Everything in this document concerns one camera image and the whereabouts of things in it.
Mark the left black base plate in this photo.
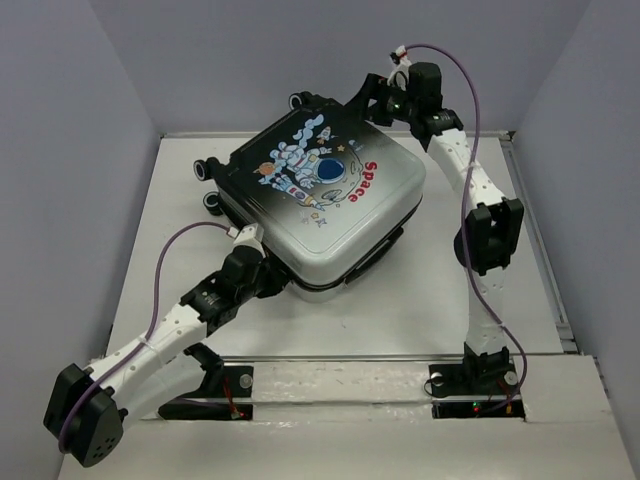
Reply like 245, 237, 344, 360
157, 364, 254, 421

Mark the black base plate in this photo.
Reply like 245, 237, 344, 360
157, 364, 254, 421
423, 363, 526, 420

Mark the black suitcase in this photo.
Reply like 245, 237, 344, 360
193, 92, 426, 302

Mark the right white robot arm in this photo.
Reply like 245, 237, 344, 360
347, 62, 525, 398

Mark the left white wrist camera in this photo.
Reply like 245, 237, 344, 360
227, 223, 264, 254

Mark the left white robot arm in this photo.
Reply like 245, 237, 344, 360
43, 246, 289, 468

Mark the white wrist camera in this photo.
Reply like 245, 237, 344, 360
227, 223, 264, 254
387, 45, 412, 90

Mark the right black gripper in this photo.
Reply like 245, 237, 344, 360
341, 73, 420, 127

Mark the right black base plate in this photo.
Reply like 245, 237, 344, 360
423, 363, 526, 420

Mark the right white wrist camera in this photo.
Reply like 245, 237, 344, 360
387, 45, 412, 90

